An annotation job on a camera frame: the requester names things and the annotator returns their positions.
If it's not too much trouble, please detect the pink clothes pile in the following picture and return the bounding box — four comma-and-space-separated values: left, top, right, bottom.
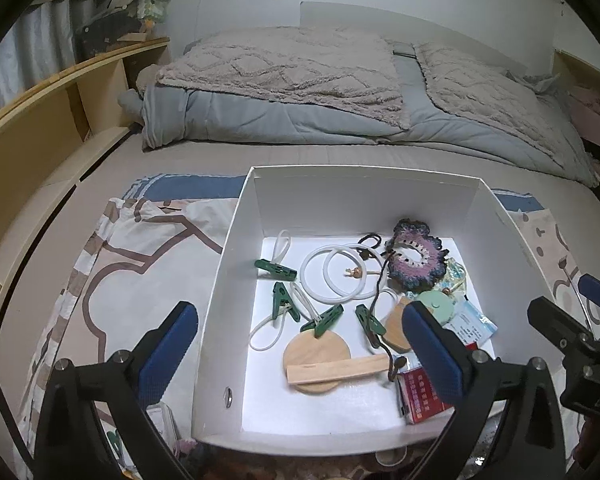
569, 86, 600, 146

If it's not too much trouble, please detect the grey folded duvet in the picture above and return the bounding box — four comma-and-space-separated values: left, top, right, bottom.
118, 27, 597, 188

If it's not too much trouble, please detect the red cigarette pack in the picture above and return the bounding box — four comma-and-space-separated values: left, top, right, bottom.
396, 367, 451, 425

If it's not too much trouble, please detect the beige quilted blanket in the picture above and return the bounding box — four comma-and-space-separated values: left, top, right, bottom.
414, 42, 583, 169
157, 26, 406, 127

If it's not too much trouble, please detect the mint round case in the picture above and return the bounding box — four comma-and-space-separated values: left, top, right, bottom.
416, 290, 454, 325

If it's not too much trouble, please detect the wooden block stick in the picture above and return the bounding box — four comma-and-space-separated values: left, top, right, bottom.
286, 354, 389, 386

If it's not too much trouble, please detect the clear plastic case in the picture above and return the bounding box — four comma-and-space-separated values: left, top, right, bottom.
146, 402, 180, 455

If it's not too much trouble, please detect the dark storage bag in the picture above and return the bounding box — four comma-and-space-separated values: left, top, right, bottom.
74, 9, 143, 62

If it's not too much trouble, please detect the beige quilted blanket right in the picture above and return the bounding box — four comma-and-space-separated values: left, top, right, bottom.
414, 42, 583, 169

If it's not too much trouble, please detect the round wooden disc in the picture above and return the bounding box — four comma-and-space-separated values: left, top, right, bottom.
281, 328, 352, 397

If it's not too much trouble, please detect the grey curtain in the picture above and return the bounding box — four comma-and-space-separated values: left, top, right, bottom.
0, 0, 104, 109

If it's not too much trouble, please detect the beige quilted blanket left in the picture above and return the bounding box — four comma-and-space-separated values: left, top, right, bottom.
157, 26, 406, 127

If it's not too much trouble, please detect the wooden side shelf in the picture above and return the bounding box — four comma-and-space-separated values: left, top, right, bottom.
0, 38, 169, 293

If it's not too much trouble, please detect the cartoon patterned blanket mat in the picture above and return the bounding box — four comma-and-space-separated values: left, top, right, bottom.
24, 166, 596, 460

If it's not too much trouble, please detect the green clothes peg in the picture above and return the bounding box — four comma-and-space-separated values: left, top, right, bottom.
271, 282, 301, 323

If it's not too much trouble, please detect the large white ring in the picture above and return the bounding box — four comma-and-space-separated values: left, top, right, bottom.
299, 242, 372, 305

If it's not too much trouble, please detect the white cardboard shoe box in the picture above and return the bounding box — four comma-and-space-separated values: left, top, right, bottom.
190, 164, 556, 458

